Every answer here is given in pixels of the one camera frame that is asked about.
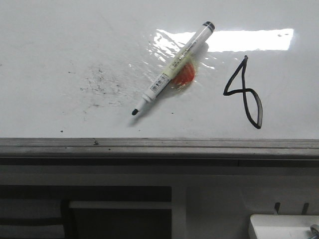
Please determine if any red round taped magnet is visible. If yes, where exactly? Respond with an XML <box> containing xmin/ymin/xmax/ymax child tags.
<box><xmin>169</xmin><ymin>42</ymin><xmax>209</xmax><ymax>92</ymax></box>

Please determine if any white black whiteboard marker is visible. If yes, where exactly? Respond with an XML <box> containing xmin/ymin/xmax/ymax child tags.
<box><xmin>132</xmin><ymin>21</ymin><xmax>215</xmax><ymax>116</ymax></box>

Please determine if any white whiteboard surface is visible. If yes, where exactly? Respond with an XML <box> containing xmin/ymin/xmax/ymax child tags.
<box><xmin>0</xmin><ymin>0</ymin><xmax>319</xmax><ymax>139</ymax></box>

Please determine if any grey aluminium marker tray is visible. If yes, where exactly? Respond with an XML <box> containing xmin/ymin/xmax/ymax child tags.
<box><xmin>0</xmin><ymin>138</ymin><xmax>319</xmax><ymax>167</ymax></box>

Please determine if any white box lower right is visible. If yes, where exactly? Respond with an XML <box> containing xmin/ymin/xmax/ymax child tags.
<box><xmin>248</xmin><ymin>214</ymin><xmax>319</xmax><ymax>239</ymax></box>

